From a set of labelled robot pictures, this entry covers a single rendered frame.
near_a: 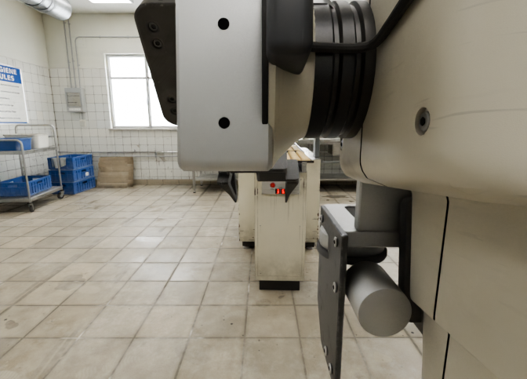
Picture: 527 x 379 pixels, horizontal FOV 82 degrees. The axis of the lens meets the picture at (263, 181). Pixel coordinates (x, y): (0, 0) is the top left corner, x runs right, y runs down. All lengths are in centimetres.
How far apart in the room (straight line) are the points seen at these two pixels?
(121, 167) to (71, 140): 110
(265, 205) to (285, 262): 42
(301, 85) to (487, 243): 13
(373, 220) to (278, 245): 178
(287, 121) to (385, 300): 17
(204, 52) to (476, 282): 19
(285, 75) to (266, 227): 188
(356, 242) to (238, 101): 19
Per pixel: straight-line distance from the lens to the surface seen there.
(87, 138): 653
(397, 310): 29
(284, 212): 199
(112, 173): 613
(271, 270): 214
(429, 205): 25
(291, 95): 17
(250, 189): 266
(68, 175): 580
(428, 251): 25
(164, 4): 21
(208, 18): 18
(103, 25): 651
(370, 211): 30
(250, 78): 16
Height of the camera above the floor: 114
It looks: 11 degrees down
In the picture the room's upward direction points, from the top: straight up
